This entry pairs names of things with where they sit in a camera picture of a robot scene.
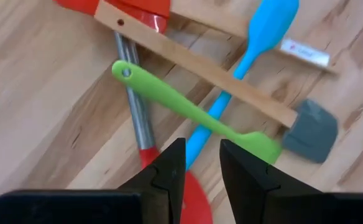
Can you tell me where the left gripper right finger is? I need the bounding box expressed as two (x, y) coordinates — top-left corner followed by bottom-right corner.
(219, 139), (363, 224)

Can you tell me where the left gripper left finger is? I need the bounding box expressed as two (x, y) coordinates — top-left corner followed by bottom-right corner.
(0, 138), (187, 224)

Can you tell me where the grey spatula wooden handle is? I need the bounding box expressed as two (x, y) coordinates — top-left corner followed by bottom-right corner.
(93, 0), (339, 164)

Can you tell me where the green silicone spatula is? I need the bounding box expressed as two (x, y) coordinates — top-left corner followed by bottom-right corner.
(111, 60), (283, 165)

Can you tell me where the blue silicone spatula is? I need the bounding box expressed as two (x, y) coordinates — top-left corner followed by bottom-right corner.
(186, 0), (300, 170)

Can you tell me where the red slotted spoon steel handle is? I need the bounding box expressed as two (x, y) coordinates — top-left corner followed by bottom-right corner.
(113, 30), (214, 224)

